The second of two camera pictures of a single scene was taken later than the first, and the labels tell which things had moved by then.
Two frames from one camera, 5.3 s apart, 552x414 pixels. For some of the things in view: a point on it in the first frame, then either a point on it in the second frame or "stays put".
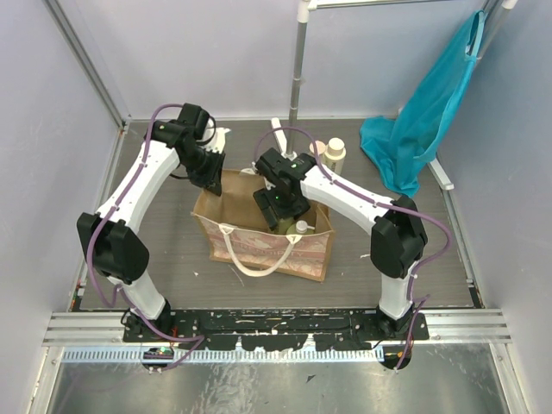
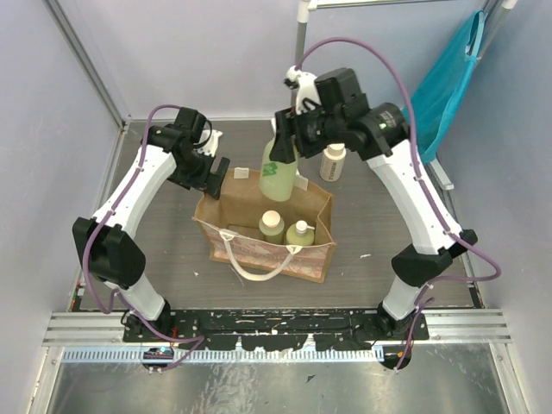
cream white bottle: [335, 154] stays put
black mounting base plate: [275, 329] stays put
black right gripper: [266, 198] to [287, 121]
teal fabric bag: [399, 148] stays put
